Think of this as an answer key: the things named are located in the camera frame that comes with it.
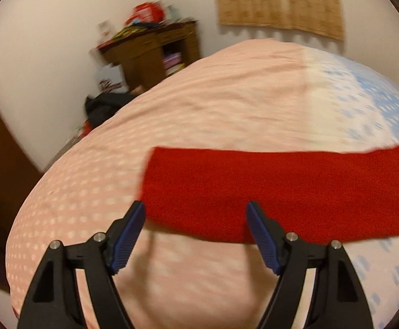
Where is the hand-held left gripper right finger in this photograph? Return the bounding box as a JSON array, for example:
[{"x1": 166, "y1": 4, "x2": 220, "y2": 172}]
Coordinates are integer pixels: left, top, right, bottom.
[{"x1": 246, "y1": 202, "x2": 375, "y2": 329}]

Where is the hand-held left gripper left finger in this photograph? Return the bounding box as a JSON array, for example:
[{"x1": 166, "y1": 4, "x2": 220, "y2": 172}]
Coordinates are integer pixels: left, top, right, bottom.
[{"x1": 17, "y1": 200, "x2": 147, "y2": 329}]

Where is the red knitted garment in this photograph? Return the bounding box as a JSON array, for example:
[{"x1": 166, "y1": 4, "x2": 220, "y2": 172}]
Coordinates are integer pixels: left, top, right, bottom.
[{"x1": 141, "y1": 146, "x2": 399, "y2": 245}]

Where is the black bag on floor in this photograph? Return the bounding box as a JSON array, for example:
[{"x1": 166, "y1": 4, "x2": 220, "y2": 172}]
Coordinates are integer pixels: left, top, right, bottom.
[{"x1": 85, "y1": 92, "x2": 135, "y2": 127}]

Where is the pink and blue patterned blanket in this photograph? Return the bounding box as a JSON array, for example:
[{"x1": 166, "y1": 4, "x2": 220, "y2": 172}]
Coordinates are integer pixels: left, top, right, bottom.
[{"x1": 6, "y1": 38, "x2": 399, "y2": 329}]

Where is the brown wooden door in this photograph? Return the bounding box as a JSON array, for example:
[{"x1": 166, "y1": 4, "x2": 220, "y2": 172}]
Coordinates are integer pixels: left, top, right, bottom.
[{"x1": 0, "y1": 72, "x2": 42, "y2": 247}]

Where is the white printed bag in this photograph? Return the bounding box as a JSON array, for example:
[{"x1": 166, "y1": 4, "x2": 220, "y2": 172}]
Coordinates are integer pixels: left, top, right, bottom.
[{"x1": 95, "y1": 64, "x2": 126, "y2": 93}]

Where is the stack of pink books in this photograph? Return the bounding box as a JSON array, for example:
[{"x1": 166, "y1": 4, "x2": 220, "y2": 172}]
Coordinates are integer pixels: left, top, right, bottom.
[{"x1": 163, "y1": 52, "x2": 183, "y2": 73}]

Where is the brown wooden desk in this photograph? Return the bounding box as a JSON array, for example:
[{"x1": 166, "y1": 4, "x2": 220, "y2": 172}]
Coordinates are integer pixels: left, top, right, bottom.
[{"x1": 98, "y1": 21, "x2": 201, "y2": 91}]

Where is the red bag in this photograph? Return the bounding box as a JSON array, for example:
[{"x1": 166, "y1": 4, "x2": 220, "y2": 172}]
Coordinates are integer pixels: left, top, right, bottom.
[{"x1": 127, "y1": 2, "x2": 166, "y2": 24}]

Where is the beige curtain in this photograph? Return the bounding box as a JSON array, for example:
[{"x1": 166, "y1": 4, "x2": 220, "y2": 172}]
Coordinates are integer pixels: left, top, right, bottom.
[{"x1": 213, "y1": 0, "x2": 344, "y2": 41}]

